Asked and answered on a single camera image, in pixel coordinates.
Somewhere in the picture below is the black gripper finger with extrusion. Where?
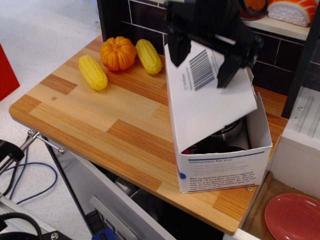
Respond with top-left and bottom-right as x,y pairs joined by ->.
167,31 -> 191,67

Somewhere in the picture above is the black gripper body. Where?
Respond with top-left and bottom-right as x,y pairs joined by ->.
164,0 -> 263,67

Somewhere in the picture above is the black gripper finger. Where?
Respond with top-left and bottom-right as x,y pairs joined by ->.
217,54 -> 245,88

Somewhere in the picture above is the white cardboard box with flap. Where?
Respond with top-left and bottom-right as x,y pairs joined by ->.
165,41 -> 273,193

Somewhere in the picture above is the red orange jar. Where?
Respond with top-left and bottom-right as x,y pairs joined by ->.
240,0 -> 269,21

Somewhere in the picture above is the yellow toy corn right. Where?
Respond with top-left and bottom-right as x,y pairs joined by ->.
135,39 -> 163,75

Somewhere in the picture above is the yellow toy corn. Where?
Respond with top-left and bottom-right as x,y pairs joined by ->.
135,39 -> 163,75
78,55 -> 108,91

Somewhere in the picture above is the wooden shelf board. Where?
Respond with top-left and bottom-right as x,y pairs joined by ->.
139,0 -> 312,42

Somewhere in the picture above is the orange toy pumpkin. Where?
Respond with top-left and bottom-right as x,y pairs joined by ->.
100,36 -> 137,72

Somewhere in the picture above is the black silver 3D mouse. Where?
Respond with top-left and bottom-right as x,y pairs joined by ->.
211,118 -> 244,142

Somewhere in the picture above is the white orange sushi toy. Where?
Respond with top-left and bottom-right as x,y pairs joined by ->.
267,0 -> 319,27

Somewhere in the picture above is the yellow toy corn left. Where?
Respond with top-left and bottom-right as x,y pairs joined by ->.
78,55 -> 108,91

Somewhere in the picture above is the red plate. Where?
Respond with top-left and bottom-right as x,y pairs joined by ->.
264,193 -> 320,240

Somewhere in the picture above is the white cabinet drawer front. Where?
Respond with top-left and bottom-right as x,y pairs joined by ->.
47,145 -> 174,240

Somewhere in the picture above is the red panel at left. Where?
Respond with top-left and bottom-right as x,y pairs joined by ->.
0,46 -> 20,101

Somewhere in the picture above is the metal clamp with screw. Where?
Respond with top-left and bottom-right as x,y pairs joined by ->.
0,129 -> 66,175

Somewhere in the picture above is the black coiled cable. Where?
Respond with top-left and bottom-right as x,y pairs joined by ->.
192,116 -> 252,155

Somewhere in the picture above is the magenta handled hex key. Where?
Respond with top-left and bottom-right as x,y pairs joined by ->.
181,149 -> 191,155

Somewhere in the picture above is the blue cable on floor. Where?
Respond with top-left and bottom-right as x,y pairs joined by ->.
0,147 -> 59,205

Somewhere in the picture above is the blue black handle tool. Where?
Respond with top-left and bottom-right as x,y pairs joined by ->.
85,210 -> 117,240

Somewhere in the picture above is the aluminium frame with bracket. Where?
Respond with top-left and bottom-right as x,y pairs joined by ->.
0,195 -> 70,240

